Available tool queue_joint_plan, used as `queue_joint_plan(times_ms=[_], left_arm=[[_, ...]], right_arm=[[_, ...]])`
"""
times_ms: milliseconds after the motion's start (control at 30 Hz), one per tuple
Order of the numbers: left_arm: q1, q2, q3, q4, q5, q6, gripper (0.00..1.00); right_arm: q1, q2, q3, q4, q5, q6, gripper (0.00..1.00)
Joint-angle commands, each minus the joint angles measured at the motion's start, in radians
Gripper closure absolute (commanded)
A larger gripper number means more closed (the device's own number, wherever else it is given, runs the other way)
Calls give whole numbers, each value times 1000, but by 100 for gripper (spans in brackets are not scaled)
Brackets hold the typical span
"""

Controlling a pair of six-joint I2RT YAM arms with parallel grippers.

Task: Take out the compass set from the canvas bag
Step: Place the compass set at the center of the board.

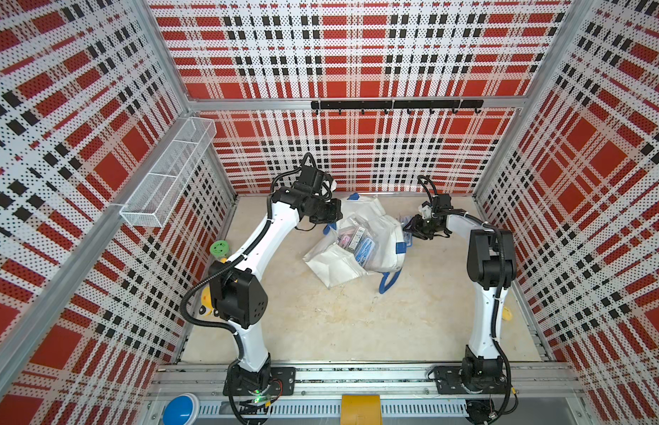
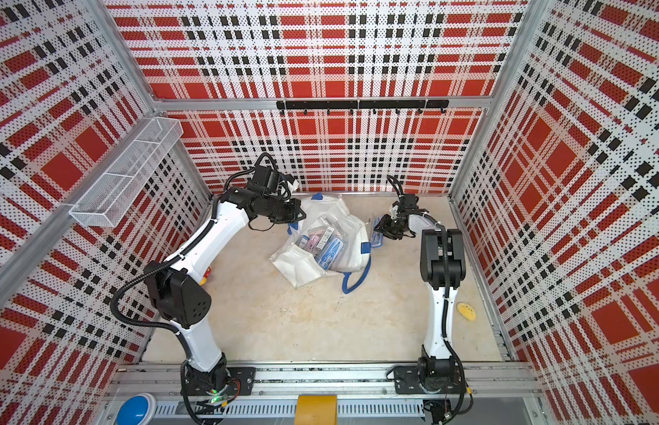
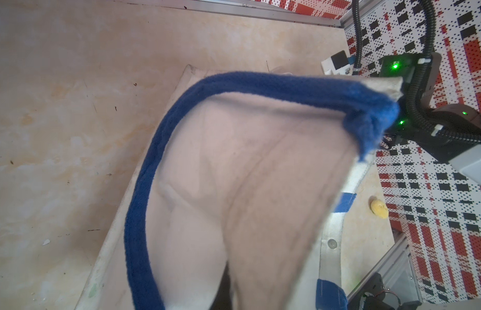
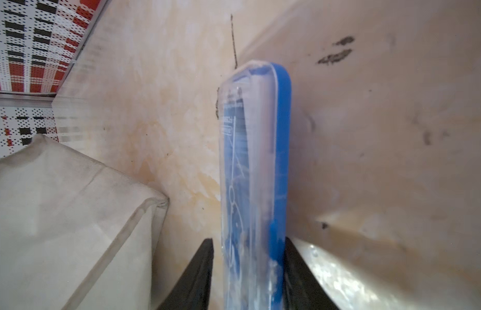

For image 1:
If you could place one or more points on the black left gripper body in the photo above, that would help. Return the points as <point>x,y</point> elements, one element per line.
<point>324,212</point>

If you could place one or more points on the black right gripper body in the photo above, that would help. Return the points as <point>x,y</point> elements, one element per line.
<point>424,228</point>

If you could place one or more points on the white canvas bag blue handles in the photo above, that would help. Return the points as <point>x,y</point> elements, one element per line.
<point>334,266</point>

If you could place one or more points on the blue compass set case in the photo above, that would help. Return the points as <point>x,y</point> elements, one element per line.
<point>364,251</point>
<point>408,237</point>

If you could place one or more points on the pink compass set case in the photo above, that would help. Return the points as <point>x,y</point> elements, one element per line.
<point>350,237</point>

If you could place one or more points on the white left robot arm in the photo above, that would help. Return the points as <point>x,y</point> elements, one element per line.
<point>236,286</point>

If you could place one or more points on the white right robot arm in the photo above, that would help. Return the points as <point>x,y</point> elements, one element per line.
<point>491,267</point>

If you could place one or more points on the green round toy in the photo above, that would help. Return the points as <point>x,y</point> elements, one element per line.
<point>219,249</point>

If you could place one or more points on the yellow toy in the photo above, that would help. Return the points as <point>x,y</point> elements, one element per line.
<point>206,307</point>

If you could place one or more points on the blue round button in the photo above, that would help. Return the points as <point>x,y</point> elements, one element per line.
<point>182,410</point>

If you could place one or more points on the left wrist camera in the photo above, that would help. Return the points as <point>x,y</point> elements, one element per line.
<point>313,180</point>

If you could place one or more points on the black hook rail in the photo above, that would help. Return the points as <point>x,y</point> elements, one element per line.
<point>388,105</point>

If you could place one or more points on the white wire mesh basket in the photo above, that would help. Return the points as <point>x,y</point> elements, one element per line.
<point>156,197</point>

